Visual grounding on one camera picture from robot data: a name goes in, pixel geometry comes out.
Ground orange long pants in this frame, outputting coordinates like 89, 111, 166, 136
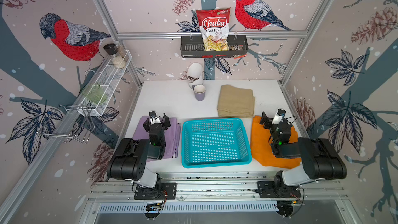
250, 116, 302, 169

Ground beige long pants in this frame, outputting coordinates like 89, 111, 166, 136
217, 85, 255, 118

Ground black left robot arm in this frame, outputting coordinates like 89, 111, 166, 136
106, 111, 171, 191

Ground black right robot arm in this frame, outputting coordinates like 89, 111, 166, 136
260, 109, 347, 189

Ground teal plastic basket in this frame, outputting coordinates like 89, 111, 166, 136
181, 118, 252, 169

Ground purple ceramic cup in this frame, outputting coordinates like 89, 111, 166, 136
192, 85, 206, 101

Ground white ceramic mug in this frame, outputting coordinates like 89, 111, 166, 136
187, 63, 203, 89

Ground green glass cup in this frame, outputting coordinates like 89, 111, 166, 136
81, 83, 107, 105

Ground spice jar black lid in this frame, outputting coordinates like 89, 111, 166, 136
103, 43, 126, 69

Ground red Chuba chips bag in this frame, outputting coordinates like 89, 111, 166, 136
196, 8, 230, 51

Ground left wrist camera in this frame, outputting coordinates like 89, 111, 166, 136
149, 111, 160, 125

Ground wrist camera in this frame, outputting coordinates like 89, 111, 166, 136
272, 108, 286, 124
149, 111, 160, 125

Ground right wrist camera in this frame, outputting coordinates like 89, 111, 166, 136
272, 108, 286, 124

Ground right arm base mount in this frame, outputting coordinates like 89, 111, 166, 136
255, 181, 302, 199

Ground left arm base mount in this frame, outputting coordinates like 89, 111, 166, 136
133, 183, 177, 200

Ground white wire wall shelf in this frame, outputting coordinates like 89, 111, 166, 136
73, 51, 132, 116

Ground wire hook rack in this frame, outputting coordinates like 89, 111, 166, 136
37, 104, 95, 144

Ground black wall shelf basket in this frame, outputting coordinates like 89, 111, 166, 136
180, 35, 248, 58

